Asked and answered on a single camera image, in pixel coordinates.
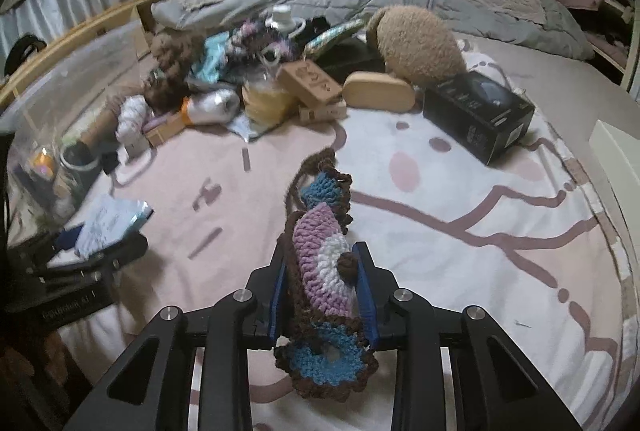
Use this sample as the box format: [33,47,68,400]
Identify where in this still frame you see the white paper packet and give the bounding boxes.
[74,195,154,260]

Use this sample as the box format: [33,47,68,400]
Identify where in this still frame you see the crocheted purple blue bag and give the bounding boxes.
[274,147,378,402]

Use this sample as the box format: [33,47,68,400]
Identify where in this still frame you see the carved wooden tag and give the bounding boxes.
[277,60,342,108]

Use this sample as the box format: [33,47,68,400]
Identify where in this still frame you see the brown furry headband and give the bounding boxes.
[150,32,205,80]

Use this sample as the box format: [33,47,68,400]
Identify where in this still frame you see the clear plastic storage bin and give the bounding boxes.
[1,21,144,243]

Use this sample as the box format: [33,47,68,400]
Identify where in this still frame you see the silver foil pouch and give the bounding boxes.
[180,88,240,127]

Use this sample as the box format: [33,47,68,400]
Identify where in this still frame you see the oval wooden box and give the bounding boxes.
[342,72,416,114]

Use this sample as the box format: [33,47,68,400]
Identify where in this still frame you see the black product box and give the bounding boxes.
[423,72,535,165]

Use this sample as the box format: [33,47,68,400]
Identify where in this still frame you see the brown plush hedgehog toy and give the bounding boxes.
[366,6,466,88]

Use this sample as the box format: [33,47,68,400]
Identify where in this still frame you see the wooden shelf unit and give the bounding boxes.
[1,0,165,110]

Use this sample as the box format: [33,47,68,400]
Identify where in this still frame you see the floral fabric pouch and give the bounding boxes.
[303,17,368,60]

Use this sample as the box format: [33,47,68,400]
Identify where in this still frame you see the grey blue quilt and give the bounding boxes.
[151,0,594,61]

